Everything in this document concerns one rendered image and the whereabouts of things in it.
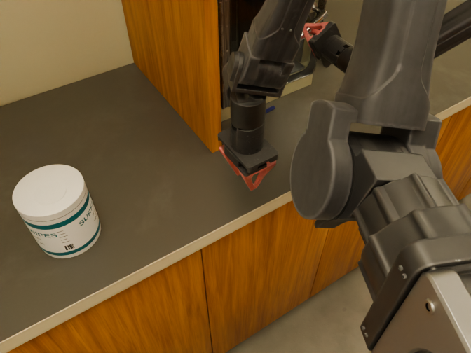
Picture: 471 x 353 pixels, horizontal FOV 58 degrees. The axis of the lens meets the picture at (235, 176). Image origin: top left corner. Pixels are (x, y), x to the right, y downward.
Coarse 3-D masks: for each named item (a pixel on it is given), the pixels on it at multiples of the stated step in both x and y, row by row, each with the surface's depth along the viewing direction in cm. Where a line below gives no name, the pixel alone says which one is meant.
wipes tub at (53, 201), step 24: (48, 168) 84; (72, 168) 84; (24, 192) 80; (48, 192) 80; (72, 192) 80; (24, 216) 78; (48, 216) 77; (72, 216) 80; (96, 216) 89; (48, 240) 82; (72, 240) 84; (96, 240) 90
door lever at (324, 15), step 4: (316, 4) 105; (312, 8) 105; (316, 8) 104; (312, 12) 106; (316, 12) 104; (320, 12) 103; (324, 12) 102; (316, 16) 103; (320, 16) 102; (324, 16) 103; (312, 20) 103; (316, 20) 103; (320, 20) 103; (308, 28) 103; (312, 28) 103; (308, 32) 103; (304, 36) 104
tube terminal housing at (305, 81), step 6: (306, 78) 125; (288, 84) 122; (294, 84) 123; (300, 84) 125; (306, 84) 126; (288, 90) 123; (294, 90) 125; (228, 108) 114; (222, 114) 114; (228, 114) 116; (222, 120) 116
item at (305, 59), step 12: (240, 0) 93; (252, 0) 94; (264, 0) 96; (324, 0) 106; (240, 12) 95; (252, 12) 97; (240, 24) 97; (240, 36) 99; (300, 48) 113; (300, 60) 116; (312, 60) 119; (300, 72) 119; (312, 72) 122
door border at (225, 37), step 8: (224, 0) 90; (224, 8) 92; (224, 16) 93; (224, 24) 94; (224, 32) 96; (224, 40) 97; (224, 48) 99; (224, 56) 100; (224, 64) 102; (224, 88) 107; (224, 96) 109
